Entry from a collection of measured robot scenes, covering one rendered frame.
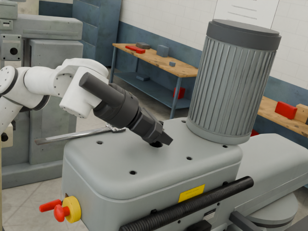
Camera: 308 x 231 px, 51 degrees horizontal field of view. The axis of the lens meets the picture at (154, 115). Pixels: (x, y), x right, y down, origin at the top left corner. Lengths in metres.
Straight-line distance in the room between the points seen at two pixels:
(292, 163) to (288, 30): 4.16
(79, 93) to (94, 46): 7.50
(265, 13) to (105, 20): 3.96
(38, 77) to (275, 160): 0.87
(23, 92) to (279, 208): 1.01
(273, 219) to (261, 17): 4.60
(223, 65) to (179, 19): 5.97
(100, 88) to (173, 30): 6.31
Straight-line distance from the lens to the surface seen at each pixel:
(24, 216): 3.51
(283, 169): 1.31
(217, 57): 0.89
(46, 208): 0.91
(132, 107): 0.75
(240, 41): 0.87
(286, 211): 1.40
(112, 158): 0.77
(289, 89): 5.36
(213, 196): 0.87
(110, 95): 0.69
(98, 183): 0.70
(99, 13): 8.02
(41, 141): 0.81
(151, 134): 0.77
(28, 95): 0.92
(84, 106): 0.70
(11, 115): 0.97
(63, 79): 0.80
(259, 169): 1.19
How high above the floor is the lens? 2.28
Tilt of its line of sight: 22 degrees down
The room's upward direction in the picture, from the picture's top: 10 degrees clockwise
